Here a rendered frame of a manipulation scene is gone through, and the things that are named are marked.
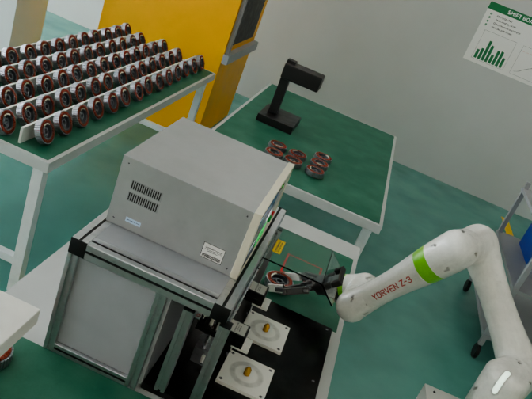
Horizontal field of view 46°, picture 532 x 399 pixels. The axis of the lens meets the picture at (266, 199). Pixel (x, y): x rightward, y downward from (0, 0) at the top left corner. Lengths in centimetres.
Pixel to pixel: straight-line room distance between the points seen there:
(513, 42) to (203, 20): 323
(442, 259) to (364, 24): 514
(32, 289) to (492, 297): 141
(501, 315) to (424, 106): 506
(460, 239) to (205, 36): 372
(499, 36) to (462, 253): 514
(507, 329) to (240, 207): 94
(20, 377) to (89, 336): 19
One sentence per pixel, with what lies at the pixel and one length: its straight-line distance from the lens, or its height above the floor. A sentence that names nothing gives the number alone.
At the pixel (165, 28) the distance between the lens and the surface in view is 538.
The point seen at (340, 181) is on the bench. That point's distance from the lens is 365.
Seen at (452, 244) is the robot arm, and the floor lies 133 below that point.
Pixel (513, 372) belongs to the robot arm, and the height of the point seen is 110.
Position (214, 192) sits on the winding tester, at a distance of 159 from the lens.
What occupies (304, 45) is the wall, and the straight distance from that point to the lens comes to 696.
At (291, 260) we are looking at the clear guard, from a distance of 196.
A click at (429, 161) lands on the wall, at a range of 712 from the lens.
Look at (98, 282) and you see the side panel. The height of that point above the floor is 101.
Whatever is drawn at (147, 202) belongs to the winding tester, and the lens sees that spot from 166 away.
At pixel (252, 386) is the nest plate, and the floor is 78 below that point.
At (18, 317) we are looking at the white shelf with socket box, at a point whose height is 120.
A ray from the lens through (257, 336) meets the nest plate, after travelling 207.
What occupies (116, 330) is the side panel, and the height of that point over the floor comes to 90.
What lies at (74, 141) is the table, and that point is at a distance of 301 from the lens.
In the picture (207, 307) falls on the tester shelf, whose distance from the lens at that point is 157.
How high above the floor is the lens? 200
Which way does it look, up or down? 24 degrees down
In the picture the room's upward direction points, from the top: 22 degrees clockwise
